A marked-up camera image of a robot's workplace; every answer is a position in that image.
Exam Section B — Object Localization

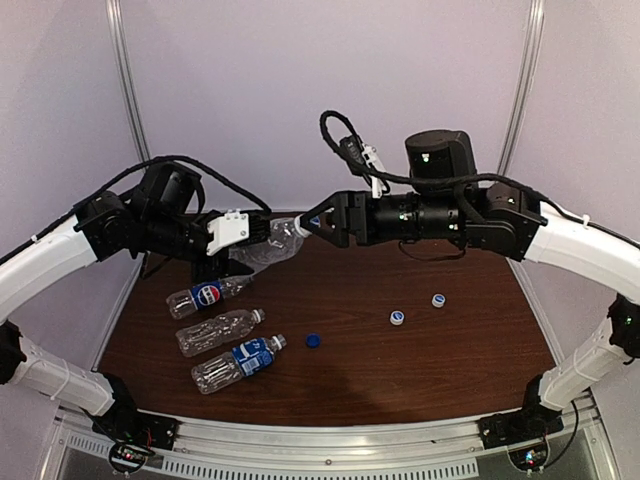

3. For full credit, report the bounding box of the Pepsi label plastic bottle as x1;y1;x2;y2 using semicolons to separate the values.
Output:
166;276;252;320

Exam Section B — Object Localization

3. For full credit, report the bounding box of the clear unlabeled plastic bottle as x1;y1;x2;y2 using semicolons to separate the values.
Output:
175;308;266;358

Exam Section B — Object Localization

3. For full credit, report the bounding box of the blue label water bottle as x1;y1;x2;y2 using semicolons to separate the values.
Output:
191;334;287;395

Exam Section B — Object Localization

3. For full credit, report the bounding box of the blue bottle cap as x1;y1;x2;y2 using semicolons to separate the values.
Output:
305;333;322;349

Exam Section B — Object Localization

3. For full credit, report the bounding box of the white blue-printed bottle cap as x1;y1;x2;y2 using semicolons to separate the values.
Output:
432;294;446;308

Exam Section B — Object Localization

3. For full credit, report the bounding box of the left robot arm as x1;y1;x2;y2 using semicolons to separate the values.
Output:
1;155;272;422

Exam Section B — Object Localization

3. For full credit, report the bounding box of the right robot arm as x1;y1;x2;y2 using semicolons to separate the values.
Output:
300;130;639;437

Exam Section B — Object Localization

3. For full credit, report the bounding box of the left circuit board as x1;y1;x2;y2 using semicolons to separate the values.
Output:
107;442;154;475

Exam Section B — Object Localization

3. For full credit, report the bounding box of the circuit board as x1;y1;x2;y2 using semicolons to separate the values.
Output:
507;440;549;474
107;442;154;475

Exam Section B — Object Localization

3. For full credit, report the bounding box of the right circuit board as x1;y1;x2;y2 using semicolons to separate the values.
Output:
507;440;549;474

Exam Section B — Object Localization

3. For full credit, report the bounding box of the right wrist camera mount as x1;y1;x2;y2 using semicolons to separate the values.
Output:
339;135;391;199

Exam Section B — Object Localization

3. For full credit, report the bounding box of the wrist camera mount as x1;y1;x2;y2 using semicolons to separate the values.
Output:
206;210;249;257
339;135;391;199

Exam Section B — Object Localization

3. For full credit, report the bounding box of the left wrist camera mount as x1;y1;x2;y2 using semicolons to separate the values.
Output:
206;210;249;257

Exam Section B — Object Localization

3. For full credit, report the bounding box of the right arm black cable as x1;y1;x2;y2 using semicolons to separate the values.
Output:
319;109;640;251

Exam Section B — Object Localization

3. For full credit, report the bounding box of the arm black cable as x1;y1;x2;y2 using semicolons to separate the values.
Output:
0;154;274;266
319;109;640;251

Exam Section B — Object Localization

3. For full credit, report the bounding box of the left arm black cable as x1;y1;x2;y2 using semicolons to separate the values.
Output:
0;154;274;266

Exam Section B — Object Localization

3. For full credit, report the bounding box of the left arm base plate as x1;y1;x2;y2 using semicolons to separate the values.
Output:
88;409;179;450

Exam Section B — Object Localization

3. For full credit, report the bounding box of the right aluminium frame post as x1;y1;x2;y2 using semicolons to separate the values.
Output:
497;0;545;175

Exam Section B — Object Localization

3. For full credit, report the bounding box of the aluminium frame post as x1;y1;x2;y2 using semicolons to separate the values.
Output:
497;0;545;175
105;0;151;162

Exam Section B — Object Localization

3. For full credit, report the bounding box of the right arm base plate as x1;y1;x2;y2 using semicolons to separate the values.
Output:
477;409;564;449

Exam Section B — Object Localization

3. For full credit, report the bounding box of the left aluminium frame post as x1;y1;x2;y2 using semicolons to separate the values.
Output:
105;0;151;162

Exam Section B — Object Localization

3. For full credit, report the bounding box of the front aluminium rail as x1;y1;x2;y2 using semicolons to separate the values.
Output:
36;393;621;479

